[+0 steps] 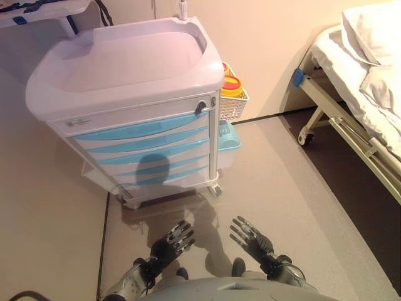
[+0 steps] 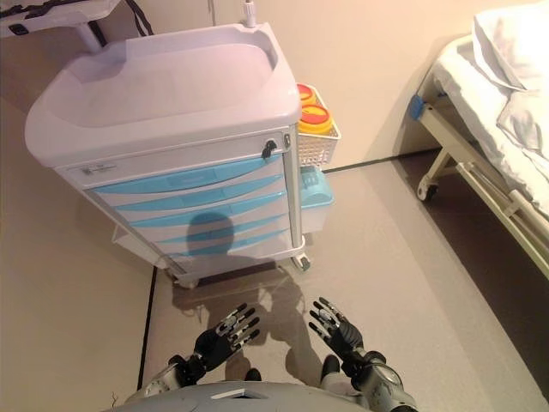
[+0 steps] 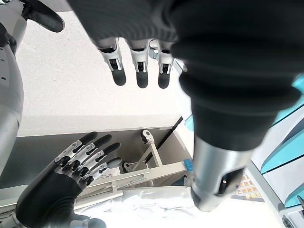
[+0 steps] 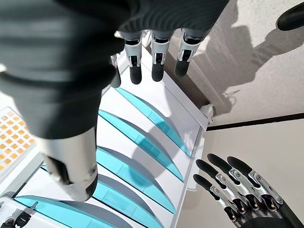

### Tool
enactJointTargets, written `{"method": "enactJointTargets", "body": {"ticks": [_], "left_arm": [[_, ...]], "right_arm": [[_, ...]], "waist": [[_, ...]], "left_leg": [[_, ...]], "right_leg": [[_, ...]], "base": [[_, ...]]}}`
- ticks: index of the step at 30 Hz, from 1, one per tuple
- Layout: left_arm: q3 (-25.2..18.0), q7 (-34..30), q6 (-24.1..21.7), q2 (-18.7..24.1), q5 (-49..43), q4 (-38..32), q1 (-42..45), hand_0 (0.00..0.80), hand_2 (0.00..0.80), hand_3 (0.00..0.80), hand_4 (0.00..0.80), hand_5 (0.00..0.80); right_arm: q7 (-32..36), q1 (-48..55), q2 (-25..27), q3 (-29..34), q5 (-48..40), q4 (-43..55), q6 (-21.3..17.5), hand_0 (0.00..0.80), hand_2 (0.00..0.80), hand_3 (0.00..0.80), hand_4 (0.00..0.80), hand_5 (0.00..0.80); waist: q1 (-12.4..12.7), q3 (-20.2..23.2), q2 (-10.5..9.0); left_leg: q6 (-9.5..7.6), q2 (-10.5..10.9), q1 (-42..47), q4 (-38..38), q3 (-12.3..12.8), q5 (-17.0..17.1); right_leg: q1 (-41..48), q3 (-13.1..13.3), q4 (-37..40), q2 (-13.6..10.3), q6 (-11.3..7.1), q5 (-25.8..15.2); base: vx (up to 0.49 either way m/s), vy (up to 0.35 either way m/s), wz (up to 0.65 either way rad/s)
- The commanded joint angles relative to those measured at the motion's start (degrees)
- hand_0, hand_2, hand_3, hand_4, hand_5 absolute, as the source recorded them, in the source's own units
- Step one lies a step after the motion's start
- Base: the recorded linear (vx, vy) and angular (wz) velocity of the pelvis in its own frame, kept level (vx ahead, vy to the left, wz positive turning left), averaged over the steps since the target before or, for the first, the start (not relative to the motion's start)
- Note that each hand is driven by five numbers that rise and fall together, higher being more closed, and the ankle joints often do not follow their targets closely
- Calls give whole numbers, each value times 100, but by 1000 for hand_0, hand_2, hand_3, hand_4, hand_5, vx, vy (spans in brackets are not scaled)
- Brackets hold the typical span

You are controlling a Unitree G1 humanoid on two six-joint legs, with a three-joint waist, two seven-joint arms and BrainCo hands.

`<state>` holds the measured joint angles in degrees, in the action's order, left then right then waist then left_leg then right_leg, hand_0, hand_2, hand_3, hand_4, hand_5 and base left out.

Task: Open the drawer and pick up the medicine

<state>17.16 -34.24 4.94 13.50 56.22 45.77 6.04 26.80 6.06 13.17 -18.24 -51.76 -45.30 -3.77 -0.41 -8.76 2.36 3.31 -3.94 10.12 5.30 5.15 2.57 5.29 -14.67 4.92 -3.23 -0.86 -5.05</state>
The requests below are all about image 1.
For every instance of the grey robot torso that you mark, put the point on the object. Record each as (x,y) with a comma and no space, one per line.
(203,290)

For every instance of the blue bed corner bumper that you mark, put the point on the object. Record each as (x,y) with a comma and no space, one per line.
(298,77)

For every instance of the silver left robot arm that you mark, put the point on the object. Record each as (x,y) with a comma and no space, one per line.
(131,279)

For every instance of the beige hospital bed frame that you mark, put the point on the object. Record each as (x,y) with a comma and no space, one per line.
(316,91)

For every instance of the waste bin with blue lid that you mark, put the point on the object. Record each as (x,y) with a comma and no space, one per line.
(228,138)

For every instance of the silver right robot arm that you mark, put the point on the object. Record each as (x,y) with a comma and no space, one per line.
(291,274)

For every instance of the blue white cart drawer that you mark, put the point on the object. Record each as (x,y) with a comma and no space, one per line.
(181,150)

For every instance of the clear plastic side holder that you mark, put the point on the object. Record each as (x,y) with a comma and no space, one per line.
(92,172)

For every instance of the white plastic mesh basket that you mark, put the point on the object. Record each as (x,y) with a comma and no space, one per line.
(233,106)

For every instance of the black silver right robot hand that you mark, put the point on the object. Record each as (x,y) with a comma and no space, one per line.
(258,243)

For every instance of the beige bed side rail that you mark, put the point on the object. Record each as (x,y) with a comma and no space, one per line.
(354,138)

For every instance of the yellow sharps container red lid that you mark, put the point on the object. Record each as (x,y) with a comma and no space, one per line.
(232,85)
(225,67)

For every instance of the white folded quilt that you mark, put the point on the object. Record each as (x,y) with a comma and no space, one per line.
(382,87)

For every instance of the white pillow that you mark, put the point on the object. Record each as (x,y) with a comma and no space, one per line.
(372,28)

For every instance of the white cart caster wheel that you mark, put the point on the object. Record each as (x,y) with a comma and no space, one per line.
(216,189)

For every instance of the bed caster wheel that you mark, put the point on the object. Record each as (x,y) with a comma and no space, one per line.
(306,139)

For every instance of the white medical cart blue drawers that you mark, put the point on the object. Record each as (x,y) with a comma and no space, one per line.
(125,62)

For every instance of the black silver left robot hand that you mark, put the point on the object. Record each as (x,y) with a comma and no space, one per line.
(167,247)

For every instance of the white bed mattress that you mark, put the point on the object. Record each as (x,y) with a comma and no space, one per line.
(344,81)

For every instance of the black cart lock key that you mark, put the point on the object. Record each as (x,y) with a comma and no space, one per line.
(200,107)

